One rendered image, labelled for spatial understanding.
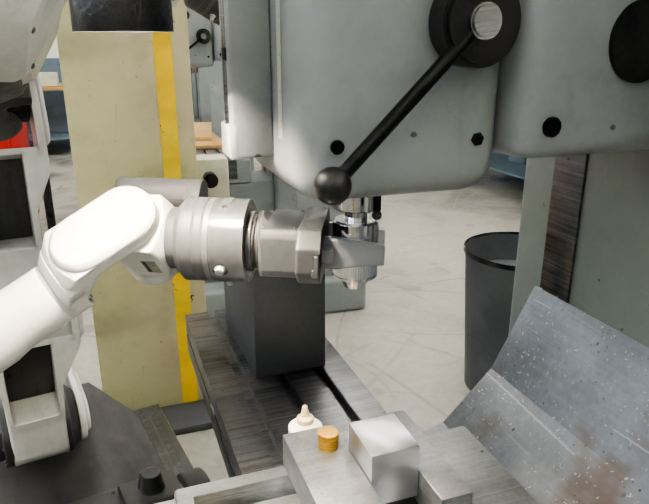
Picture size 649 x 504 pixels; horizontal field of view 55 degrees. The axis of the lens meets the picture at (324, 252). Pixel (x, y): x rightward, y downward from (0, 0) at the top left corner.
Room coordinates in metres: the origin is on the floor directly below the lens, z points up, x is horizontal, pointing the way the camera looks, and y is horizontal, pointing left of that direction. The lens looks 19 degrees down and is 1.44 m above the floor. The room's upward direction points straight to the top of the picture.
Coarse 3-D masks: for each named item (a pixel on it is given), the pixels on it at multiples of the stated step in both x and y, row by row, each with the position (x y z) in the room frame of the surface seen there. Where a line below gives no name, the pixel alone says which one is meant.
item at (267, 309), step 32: (224, 288) 1.08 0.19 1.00; (256, 288) 0.89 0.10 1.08; (288, 288) 0.91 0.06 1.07; (320, 288) 0.92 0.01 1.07; (256, 320) 0.89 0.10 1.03; (288, 320) 0.90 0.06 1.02; (320, 320) 0.92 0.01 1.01; (256, 352) 0.89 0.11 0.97; (288, 352) 0.90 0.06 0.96; (320, 352) 0.92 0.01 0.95
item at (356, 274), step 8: (336, 232) 0.60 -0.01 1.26; (376, 232) 0.60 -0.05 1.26; (368, 240) 0.60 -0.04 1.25; (376, 240) 0.61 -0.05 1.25; (336, 272) 0.60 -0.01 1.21; (344, 272) 0.60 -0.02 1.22; (352, 272) 0.59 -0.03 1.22; (360, 272) 0.59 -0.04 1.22; (368, 272) 0.60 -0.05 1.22; (376, 272) 0.61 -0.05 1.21; (344, 280) 0.60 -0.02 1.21; (352, 280) 0.59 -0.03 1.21; (360, 280) 0.59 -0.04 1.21; (368, 280) 0.60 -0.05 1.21
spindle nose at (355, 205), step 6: (354, 198) 0.59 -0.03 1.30; (360, 198) 0.59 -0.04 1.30; (366, 198) 0.59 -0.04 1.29; (372, 198) 0.60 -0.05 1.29; (342, 204) 0.60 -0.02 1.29; (348, 204) 0.59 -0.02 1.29; (354, 204) 0.59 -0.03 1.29; (360, 204) 0.59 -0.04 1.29; (366, 204) 0.59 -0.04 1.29; (372, 204) 0.60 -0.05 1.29; (342, 210) 0.60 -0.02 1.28; (348, 210) 0.59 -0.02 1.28; (354, 210) 0.59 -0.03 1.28; (360, 210) 0.59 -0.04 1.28; (366, 210) 0.59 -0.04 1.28; (372, 210) 0.60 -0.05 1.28
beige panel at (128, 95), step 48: (96, 48) 2.16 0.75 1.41; (144, 48) 2.22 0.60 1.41; (96, 96) 2.16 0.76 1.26; (144, 96) 2.21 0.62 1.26; (96, 144) 2.15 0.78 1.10; (144, 144) 2.21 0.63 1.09; (192, 144) 2.26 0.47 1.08; (96, 192) 2.15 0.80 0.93; (96, 288) 2.13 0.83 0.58; (144, 288) 2.19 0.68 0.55; (192, 288) 2.25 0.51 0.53; (96, 336) 2.13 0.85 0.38; (144, 336) 2.18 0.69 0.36; (144, 384) 2.18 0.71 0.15; (192, 384) 2.24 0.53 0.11
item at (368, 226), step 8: (336, 216) 0.62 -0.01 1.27; (344, 216) 0.62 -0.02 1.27; (368, 216) 0.62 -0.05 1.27; (336, 224) 0.60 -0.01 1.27; (344, 224) 0.60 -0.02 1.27; (352, 224) 0.60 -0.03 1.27; (360, 224) 0.60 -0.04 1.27; (368, 224) 0.60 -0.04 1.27; (376, 224) 0.60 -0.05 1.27; (344, 232) 0.60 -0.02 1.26; (352, 232) 0.59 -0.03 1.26; (360, 232) 0.59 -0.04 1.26; (368, 232) 0.60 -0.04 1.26
